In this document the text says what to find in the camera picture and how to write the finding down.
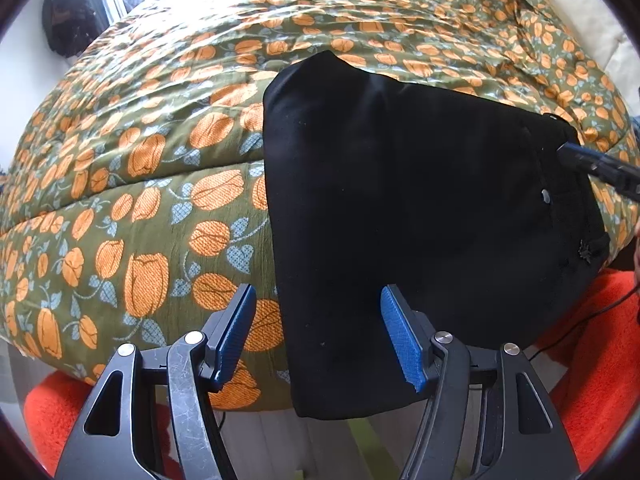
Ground green blanket with orange tulips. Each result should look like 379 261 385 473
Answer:
0 0 640 412

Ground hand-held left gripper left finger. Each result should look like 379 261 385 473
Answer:
52 282 259 480

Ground black hanging bag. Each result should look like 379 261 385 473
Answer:
42 0 109 57

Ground black pants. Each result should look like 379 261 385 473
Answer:
262 52 612 420

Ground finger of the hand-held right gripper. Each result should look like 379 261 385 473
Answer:
558 154 640 192
557 142 640 177

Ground black cable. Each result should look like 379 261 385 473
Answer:
529 284 640 362

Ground cream padded headboard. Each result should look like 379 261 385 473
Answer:
537 0 640 117

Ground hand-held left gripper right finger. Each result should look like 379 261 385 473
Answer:
380 284 584 480

